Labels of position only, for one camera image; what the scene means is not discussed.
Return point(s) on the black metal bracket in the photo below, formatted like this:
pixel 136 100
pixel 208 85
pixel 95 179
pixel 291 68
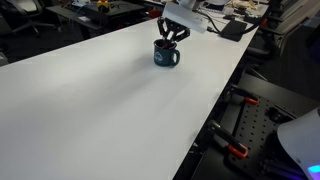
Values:
pixel 278 115

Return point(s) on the small red object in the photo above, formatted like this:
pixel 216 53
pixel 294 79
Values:
pixel 154 13

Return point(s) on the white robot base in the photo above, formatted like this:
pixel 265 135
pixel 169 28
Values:
pixel 300 140

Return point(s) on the black desk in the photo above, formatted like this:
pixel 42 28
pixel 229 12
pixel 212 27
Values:
pixel 110 15

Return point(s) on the beige cloth pile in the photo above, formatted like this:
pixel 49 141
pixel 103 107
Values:
pixel 243 4

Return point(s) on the yellow emergency stop button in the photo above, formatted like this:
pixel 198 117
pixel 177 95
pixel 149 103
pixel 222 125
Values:
pixel 103 4

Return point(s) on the black office chair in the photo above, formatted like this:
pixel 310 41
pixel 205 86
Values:
pixel 26 13

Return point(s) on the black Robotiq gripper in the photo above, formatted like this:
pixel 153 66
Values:
pixel 178 28

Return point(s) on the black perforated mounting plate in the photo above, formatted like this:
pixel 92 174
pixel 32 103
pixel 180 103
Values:
pixel 256 133

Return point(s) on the dark green enamel mug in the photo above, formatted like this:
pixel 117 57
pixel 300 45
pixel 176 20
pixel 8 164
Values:
pixel 163 56

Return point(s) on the orange Expo marker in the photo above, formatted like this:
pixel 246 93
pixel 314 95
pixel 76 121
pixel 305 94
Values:
pixel 165 45

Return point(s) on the grey office chair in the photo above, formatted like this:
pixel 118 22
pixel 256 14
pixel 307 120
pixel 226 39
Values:
pixel 293 30

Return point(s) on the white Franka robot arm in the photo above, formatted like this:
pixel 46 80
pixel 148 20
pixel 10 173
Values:
pixel 186 18

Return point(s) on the black robot cart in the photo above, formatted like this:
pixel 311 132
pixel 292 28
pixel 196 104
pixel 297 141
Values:
pixel 273 90

